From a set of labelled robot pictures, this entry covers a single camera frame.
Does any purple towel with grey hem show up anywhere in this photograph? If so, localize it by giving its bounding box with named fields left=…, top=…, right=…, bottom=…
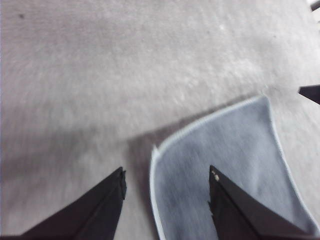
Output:
left=149, top=95, right=320, bottom=240

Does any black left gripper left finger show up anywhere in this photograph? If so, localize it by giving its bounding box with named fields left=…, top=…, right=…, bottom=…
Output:
left=0, top=166, right=127, bottom=240

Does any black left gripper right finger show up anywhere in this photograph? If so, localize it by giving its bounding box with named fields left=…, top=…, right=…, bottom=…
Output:
left=208, top=164, right=320, bottom=240

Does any grey table cloth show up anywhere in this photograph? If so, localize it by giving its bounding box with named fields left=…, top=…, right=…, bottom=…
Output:
left=0, top=0, right=320, bottom=240

